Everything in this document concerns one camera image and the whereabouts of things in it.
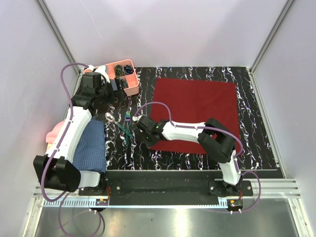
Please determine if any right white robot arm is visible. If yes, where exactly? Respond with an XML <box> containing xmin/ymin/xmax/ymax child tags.
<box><xmin>133</xmin><ymin>115</ymin><xmax>243</xmax><ymax>197</ymax></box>

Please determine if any yellow patterned dark sock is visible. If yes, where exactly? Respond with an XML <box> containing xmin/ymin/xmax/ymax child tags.
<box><xmin>115</xmin><ymin>65</ymin><xmax>124</xmax><ymax>77</ymax></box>

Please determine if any iridescent handled spoon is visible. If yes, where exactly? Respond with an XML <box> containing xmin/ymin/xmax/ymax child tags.
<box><xmin>105</xmin><ymin>113</ymin><xmax>133</xmax><ymax>138</ymax></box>

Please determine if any blue checkered cloth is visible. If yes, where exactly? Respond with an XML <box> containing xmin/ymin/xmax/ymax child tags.
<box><xmin>73</xmin><ymin>119</ymin><xmax>107</xmax><ymax>173</ymax></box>

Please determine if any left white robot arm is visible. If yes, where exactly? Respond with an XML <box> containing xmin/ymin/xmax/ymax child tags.
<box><xmin>33</xmin><ymin>65</ymin><xmax>126</xmax><ymax>196</ymax></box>

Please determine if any blue patterned dark sock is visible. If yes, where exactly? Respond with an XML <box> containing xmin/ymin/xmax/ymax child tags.
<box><xmin>123</xmin><ymin>65</ymin><xmax>134</xmax><ymax>75</ymax></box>

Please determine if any iridescent rainbow fork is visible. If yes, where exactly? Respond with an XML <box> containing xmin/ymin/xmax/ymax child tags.
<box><xmin>125</xmin><ymin>110</ymin><xmax>131</xmax><ymax>147</ymax></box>

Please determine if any dark striped rolled sock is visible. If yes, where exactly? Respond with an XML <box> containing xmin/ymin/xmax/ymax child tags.
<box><xmin>119</xmin><ymin>79</ymin><xmax>128</xmax><ymax>89</ymax></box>

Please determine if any pink divided organizer tray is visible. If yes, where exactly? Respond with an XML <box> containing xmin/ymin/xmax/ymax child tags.
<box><xmin>83</xmin><ymin>59</ymin><xmax>140</xmax><ymax>96</ymax></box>

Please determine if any pink cloth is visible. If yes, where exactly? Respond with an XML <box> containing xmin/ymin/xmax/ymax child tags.
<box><xmin>46</xmin><ymin>120</ymin><xmax>64</xmax><ymax>144</ymax></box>

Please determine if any dark red cloth napkin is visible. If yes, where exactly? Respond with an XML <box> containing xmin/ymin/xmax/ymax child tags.
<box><xmin>149</xmin><ymin>78</ymin><xmax>241</xmax><ymax>155</ymax></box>

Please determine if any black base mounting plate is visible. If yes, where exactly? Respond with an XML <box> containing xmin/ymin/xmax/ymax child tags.
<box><xmin>79</xmin><ymin>170</ymin><xmax>253</xmax><ymax>197</ymax></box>

